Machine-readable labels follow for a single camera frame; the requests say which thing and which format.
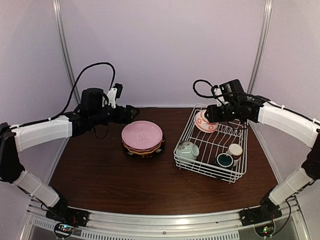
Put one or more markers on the left aluminium corner post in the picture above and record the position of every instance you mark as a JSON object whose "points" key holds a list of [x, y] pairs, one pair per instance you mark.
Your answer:
{"points": [[57, 11]]}

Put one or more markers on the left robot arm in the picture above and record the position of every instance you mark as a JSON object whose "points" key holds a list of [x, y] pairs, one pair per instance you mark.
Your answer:
{"points": [[96, 108]]}

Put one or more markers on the aluminium corner post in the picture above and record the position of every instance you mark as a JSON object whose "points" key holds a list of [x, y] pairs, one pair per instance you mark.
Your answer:
{"points": [[264, 32], [57, 11]]}

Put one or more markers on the pale green floral bowl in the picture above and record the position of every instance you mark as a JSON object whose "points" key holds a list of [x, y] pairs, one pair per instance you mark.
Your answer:
{"points": [[187, 152]]}

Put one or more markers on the white brown small cup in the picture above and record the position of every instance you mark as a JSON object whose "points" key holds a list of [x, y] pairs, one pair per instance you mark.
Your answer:
{"points": [[235, 151]]}

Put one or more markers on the white red patterned bowl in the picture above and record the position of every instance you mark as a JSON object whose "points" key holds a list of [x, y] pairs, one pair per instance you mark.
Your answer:
{"points": [[203, 124]]}

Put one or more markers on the plain pink plate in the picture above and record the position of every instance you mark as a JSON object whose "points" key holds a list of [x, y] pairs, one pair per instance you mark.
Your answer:
{"points": [[142, 134]]}

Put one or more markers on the pink polka dot plate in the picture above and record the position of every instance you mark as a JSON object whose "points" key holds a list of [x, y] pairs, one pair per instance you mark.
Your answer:
{"points": [[142, 148]]}

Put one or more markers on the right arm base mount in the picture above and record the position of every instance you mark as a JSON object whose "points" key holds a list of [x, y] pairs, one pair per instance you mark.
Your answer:
{"points": [[267, 211]]}

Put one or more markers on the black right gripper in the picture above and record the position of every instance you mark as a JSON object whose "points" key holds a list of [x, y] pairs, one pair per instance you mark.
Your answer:
{"points": [[214, 115]]}

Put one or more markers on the black striped rim plate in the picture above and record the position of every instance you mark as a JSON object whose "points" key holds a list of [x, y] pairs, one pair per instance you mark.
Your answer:
{"points": [[157, 152]]}

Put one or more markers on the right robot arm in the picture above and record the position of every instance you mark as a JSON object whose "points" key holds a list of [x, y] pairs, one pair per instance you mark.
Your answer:
{"points": [[235, 104]]}

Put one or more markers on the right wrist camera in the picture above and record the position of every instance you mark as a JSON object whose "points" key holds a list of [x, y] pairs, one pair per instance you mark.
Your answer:
{"points": [[217, 94]]}

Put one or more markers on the white wire dish rack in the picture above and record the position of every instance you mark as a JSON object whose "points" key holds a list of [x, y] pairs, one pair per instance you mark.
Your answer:
{"points": [[212, 144]]}

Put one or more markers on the yellow polka dot plate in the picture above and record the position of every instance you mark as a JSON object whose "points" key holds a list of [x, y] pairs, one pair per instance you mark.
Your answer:
{"points": [[142, 153]]}

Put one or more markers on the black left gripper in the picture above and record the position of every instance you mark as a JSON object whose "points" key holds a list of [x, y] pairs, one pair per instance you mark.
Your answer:
{"points": [[127, 118]]}

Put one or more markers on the right aluminium corner post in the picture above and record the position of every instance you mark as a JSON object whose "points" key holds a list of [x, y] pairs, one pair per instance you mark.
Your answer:
{"points": [[264, 32]]}

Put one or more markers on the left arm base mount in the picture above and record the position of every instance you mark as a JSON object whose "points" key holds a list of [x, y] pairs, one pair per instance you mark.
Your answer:
{"points": [[63, 213]]}

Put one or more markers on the dark teal small cup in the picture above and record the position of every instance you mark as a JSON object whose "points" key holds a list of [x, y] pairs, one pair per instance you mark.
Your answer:
{"points": [[224, 160]]}

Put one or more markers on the aluminium front frame rail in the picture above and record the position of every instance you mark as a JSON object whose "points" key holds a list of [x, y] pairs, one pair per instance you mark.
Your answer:
{"points": [[224, 225]]}

